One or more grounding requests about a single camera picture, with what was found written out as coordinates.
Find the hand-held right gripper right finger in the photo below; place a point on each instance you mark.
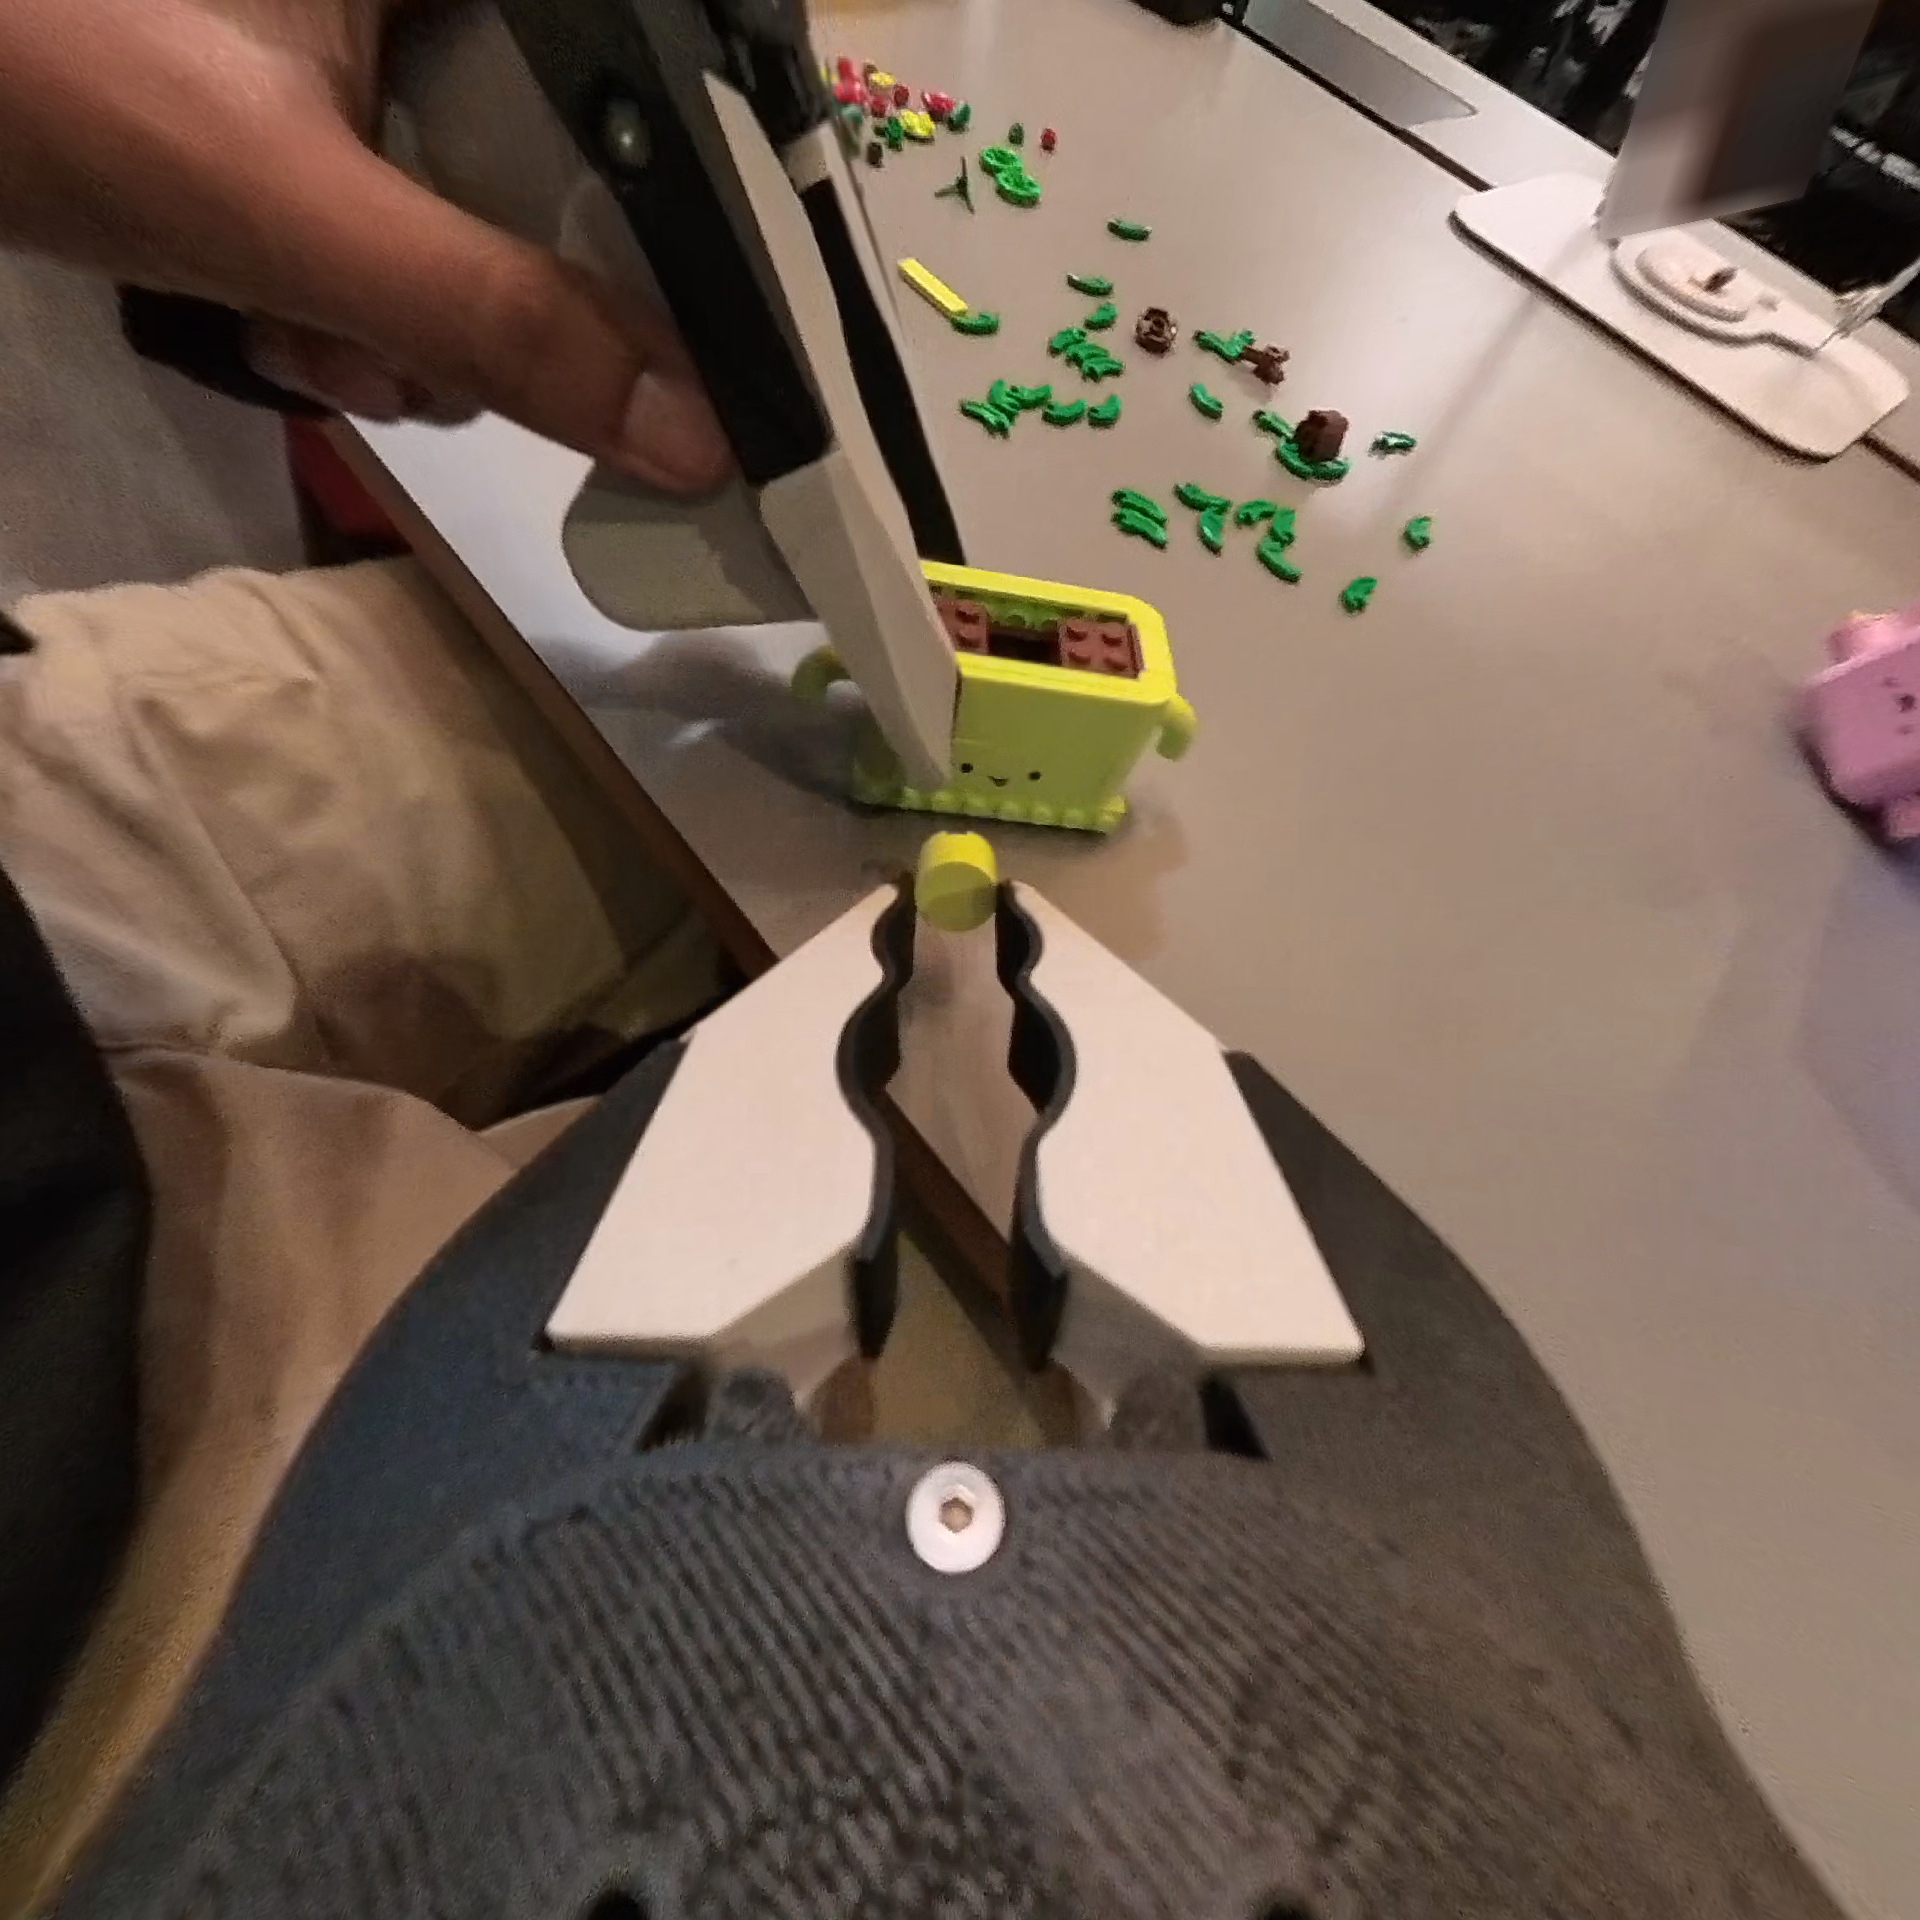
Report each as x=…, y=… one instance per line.
x=1200, y=1217

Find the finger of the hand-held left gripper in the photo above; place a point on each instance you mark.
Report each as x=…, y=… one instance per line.
x=894, y=390
x=869, y=600

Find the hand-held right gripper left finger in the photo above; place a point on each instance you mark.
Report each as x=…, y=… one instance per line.
x=708, y=1217

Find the lime green brick model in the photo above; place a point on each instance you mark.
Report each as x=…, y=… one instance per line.
x=1050, y=748

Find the lime round brick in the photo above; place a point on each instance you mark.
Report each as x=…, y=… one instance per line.
x=958, y=899

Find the person's left hand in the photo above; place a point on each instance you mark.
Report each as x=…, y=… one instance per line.
x=227, y=150

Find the yellow flat bar tile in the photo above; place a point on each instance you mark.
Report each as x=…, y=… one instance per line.
x=933, y=290

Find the pile of small mixed pieces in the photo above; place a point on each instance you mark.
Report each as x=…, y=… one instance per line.
x=899, y=98

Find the brown round piece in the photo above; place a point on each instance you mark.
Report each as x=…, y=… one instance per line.
x=1155, y=328

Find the scattered green leaf pieces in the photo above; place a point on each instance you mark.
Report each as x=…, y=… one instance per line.
x=1140, y=516

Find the brown branch piece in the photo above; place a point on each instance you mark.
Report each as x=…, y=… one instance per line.
x=1270, y=361

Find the brown block on green leaves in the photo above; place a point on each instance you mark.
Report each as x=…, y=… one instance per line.
x=1322, y=434

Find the black power adapter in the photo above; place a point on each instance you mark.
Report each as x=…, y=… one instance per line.
x=1188, y=7

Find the person's beige trousers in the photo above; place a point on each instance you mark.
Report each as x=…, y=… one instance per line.
x=303, y=782

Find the person's black clothed body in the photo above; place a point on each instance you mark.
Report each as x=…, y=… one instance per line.
x=60, y=1276

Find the white book stand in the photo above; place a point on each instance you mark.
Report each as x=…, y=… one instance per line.
x=1574, y=257

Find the pink brick flowerpot model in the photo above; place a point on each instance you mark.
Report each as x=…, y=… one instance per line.
x=1868, y=721

